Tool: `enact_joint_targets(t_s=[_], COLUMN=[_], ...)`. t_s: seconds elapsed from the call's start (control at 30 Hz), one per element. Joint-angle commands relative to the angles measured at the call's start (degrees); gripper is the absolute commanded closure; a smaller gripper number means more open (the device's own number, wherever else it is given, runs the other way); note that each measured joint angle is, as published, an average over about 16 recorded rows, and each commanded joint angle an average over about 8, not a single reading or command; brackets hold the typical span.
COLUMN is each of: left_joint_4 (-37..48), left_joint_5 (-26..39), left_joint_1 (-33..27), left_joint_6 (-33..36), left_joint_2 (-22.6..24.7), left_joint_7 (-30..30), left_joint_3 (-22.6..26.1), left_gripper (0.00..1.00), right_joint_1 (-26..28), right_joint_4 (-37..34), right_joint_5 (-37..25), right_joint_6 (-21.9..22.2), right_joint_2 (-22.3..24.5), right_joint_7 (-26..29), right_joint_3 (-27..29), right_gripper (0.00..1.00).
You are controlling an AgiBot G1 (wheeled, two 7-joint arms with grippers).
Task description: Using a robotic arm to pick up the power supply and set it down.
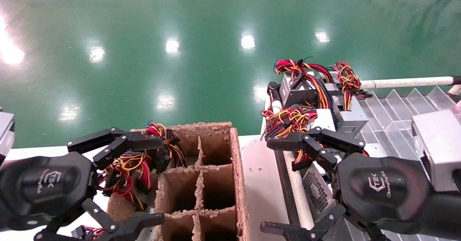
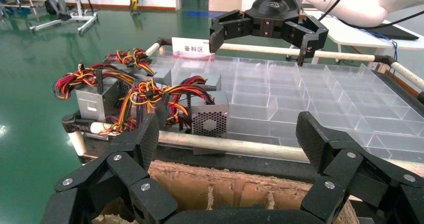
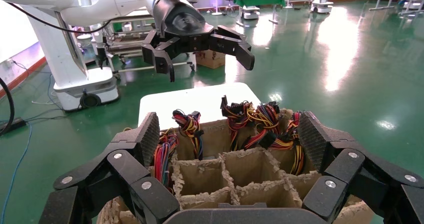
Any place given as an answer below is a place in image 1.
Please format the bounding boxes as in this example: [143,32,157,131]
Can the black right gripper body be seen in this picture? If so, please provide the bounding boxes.
[337,152,436,231]

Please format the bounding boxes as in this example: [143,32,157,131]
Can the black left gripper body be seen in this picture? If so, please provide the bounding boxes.
[0,151,98,231]

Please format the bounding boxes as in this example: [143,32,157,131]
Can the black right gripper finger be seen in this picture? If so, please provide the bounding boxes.
[260,203,391,241]
[266,126,366,174]

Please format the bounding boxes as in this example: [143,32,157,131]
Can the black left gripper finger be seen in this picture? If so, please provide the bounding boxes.
[67,127,165,170]
[34,198,165,241]

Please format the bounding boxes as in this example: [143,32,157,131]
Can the silver power supply with cables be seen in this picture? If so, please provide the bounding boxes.
[145,121,186,173]

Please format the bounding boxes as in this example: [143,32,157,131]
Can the power supply with mesh side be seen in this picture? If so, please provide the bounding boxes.
[302,161,337,220]

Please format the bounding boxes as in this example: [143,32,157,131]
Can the dark grey power supply unit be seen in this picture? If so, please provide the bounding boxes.
[274,58,334,109]

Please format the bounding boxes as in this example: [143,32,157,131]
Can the clear acrylic divider tray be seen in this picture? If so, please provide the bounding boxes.
[355,85,457,162]

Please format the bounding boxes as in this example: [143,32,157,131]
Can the brown cardboard divider box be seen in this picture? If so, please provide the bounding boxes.
[107,121,250,241]

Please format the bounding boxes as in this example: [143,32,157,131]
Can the white power supply tangled wires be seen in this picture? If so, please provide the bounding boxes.
[261,105,338,172]

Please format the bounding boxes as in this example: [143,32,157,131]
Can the power supply with coloured wires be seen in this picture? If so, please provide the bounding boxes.
[98,150,155,211]
[71,225,106,240]

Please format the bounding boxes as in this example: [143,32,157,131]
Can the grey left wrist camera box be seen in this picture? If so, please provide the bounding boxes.
[0,109,15,162]

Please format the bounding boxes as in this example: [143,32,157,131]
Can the grey power supply with wires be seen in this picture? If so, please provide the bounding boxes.
[333,97,368,136]
[319,62,373,111]

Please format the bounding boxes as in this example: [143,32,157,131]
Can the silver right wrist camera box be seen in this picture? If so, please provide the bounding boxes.
[412,110,461,192]

